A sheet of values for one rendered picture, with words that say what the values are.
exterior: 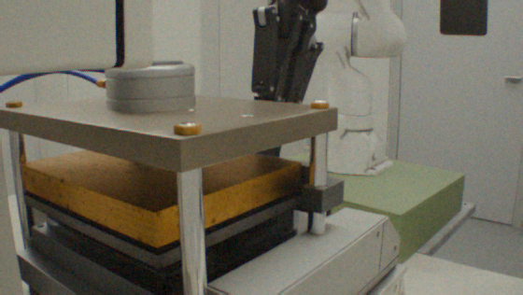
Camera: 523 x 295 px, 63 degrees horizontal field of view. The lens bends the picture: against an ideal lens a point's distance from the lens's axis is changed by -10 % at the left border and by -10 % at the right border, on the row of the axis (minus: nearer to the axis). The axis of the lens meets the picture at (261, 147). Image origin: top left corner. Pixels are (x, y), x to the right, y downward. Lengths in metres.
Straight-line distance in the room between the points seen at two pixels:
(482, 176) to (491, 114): 0.45
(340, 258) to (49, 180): 0.25
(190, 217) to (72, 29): 0.14
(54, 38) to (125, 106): 0.21
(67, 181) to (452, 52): 3.21
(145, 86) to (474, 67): 3.13
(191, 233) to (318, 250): 0.13
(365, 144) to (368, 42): 0.24
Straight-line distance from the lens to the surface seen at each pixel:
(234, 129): 0.29
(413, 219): 0.95
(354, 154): 1.13
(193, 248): 0.29
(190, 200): 0.28
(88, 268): 0.40
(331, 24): 1.12
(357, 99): 1.11
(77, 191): 0.37
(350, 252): 0.40
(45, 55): 0.18
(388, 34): 1.11
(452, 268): 0.96
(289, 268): 0.35
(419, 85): 3.54
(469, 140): 3.46
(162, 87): 0.38
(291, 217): 0.48
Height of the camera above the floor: 1.16
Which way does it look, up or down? 12 degrees down
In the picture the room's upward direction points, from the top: straight up
